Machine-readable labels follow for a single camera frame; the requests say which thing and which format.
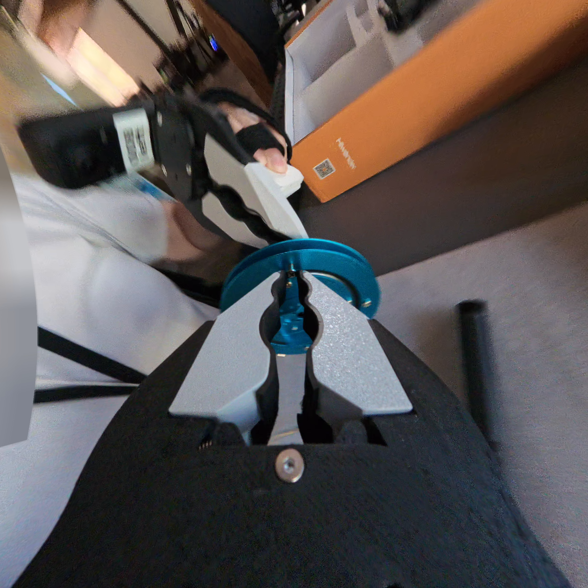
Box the white foam sheet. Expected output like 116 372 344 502
377 202 588 588

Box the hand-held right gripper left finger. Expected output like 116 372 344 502
168 271 286 445

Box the orange cardboard box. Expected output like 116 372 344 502
282 0 588 204

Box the black precision screwdriver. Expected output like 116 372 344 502
456 300 499 453

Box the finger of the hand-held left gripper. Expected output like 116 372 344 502
203 133 310 240
200 190 276 250

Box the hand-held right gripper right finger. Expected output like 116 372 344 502
298 271 414 445

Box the black strap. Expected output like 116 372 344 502
34 383 138 405
38 326 148 386

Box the person's left hand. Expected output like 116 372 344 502
225 103 291 175

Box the blue metal turntable disc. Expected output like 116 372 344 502
220 238 382 355

